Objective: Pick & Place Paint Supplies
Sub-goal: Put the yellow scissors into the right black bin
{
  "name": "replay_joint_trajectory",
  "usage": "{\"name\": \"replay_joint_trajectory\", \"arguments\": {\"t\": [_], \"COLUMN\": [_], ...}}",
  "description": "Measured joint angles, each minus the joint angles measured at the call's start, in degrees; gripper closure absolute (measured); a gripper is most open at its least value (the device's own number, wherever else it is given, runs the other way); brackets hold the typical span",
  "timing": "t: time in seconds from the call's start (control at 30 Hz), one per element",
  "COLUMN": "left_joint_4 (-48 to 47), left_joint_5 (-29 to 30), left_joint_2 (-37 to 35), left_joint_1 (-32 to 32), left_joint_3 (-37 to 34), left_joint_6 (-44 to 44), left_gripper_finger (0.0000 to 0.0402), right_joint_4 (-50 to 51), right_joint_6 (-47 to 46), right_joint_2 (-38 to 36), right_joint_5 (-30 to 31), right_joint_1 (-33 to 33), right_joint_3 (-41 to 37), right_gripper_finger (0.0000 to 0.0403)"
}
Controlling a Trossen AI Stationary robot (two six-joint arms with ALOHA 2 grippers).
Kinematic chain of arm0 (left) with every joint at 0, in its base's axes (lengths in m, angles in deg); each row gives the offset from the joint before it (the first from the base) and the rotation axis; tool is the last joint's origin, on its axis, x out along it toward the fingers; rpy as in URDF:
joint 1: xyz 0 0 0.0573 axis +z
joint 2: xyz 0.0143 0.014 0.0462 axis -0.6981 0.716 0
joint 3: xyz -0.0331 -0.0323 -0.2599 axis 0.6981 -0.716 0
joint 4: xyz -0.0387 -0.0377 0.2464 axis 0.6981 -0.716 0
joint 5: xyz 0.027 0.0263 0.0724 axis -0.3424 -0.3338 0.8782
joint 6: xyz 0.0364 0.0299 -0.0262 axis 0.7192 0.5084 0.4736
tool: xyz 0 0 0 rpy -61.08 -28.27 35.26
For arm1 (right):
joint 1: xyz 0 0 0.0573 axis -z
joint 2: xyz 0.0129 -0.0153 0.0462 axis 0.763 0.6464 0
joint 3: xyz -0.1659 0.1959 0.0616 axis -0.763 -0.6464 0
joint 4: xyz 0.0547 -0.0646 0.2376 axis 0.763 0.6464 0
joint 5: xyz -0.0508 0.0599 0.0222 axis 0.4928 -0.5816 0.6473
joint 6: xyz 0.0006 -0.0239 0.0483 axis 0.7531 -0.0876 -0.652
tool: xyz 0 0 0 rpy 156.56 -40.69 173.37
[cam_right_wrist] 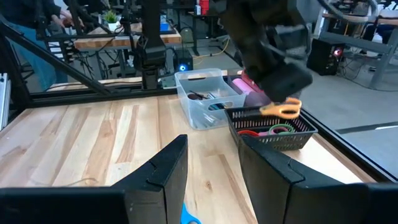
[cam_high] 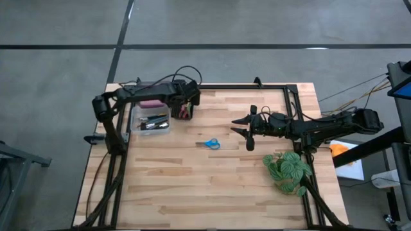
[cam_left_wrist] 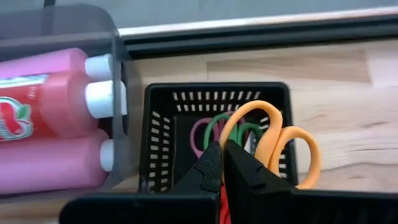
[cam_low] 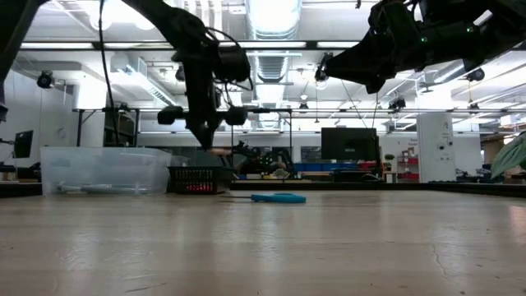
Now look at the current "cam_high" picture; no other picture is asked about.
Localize grey metal post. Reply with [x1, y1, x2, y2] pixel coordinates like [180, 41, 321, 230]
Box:
[390, 142, 411, 231]

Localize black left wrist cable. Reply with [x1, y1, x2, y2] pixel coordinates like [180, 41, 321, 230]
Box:
[134, 65, 204, 96]

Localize pink paint bottle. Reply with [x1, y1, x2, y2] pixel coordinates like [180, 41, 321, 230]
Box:
[137, 99, 166, 109]

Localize thick blue-handled paintbrush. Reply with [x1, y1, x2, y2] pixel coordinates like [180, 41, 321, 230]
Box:
[139, 114, 168, 123]

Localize black caster wheel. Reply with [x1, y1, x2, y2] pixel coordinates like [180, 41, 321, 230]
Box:
[383, 214, 399, 230]

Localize brown hanging cable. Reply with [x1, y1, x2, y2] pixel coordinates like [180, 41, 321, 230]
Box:
[85, 153, 109, 219]

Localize black paintbrush silver ferrule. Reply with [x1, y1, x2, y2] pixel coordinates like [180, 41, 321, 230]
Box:
[141, 122, 170, 130]

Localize yellow cable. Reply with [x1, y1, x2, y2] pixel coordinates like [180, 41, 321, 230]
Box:
[320, 81, 392, 118]

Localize white power adapter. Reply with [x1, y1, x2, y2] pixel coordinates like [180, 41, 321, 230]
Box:
[371, 169, 401, 189]

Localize green leafy plant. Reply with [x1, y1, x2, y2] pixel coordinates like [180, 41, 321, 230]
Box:
[262, 151, 313, 198]

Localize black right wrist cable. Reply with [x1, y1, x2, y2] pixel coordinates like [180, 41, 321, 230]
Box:
[259, 106, 274, 122]

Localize grey metal stand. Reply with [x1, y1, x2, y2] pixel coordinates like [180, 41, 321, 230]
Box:
[0, 140, 52, 231]

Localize smoky grey plastic bin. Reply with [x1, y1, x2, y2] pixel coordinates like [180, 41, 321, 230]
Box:
[134, 80, 173, 109]

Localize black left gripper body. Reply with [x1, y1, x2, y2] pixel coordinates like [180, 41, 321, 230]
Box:
[170, 79, 202, 108]

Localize grey cable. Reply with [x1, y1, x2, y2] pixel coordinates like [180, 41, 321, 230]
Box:
[317, 73, 390, 103]

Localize clear plastic bin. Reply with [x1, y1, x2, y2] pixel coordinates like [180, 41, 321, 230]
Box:
[130, 103, 171, 135]

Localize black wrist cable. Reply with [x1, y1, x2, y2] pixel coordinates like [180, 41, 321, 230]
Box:
[134, 65, 204, 96]
[259, 106, 274, 122]

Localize black-handled paintbrush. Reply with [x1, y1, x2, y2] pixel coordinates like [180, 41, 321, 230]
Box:
[139, 118, 170, 126]

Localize black equipment cart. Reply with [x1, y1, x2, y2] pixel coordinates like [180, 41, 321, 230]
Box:
[387, 60, 411, 144]

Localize orange object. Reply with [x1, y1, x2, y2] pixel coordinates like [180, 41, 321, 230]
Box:
[329, 143, 351, 158]

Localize blue screen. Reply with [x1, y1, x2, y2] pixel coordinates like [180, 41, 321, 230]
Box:
[387, 83, 411, 99]

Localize black mesh basket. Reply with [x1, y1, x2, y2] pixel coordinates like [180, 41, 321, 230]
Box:
[171, 89, 195, 121]

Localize white board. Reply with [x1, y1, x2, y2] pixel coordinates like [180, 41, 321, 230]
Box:
[329, 139, 365, 182]

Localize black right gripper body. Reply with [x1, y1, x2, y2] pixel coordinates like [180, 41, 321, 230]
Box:
[245, 105, 290, 151]

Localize blue-handled scissors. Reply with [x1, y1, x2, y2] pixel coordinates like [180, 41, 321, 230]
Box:
[195, 138, 222, 151]

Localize black diagonal beam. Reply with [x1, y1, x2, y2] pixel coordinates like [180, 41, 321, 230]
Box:
[332, 126, 406, 168]

